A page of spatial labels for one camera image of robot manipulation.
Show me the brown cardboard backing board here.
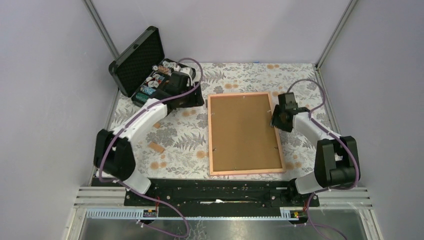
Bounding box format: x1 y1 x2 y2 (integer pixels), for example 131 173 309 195
211 95 282 172

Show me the wooden picture frame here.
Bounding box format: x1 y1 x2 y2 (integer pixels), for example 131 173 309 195
207 92 287 177

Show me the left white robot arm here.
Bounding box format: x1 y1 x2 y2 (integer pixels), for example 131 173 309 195
93 71 205 206

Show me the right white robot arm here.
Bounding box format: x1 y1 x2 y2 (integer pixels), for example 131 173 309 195
270 92 361 206

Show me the orange chip stack rear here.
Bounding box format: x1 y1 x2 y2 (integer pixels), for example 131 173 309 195
157 65 172 76

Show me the light blue chip stack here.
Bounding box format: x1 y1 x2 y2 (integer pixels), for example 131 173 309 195
140 85 157 96

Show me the green poker chip stack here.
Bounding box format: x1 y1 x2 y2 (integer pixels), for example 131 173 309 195
135 92 149 104

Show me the black poker chip case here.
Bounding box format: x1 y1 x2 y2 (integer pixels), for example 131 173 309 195
108 26 197 107

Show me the small wooden block lower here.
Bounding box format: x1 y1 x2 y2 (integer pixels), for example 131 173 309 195
148 142 166 154

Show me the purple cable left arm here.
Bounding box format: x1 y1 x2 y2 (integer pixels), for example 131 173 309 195
97 58 204 239

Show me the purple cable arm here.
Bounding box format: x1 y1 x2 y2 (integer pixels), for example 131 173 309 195
286 78 361 240
97 58 204 239

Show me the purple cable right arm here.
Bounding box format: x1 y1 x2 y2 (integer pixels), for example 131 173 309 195
286 78 361 240

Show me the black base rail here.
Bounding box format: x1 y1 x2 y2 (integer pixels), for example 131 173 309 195
91 177 321 219

